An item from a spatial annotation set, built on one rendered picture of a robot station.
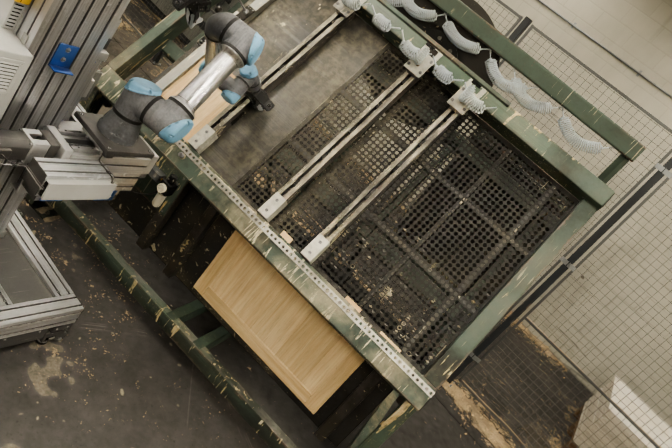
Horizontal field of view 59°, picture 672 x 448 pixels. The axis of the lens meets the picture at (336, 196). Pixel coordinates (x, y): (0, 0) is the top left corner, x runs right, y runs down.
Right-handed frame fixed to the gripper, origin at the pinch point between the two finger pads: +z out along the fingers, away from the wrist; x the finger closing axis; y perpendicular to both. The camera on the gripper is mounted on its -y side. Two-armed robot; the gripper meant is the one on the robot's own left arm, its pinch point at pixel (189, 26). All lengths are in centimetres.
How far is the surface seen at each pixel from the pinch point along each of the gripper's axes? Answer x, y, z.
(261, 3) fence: 11, 51, 3
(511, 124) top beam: -121, 97, -9
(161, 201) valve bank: -41, -32, 63
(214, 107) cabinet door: -19.1, 7.4, 35.5
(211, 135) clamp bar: -33, -4, 38
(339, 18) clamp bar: -24, 72, -7
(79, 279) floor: -29, -66, 118
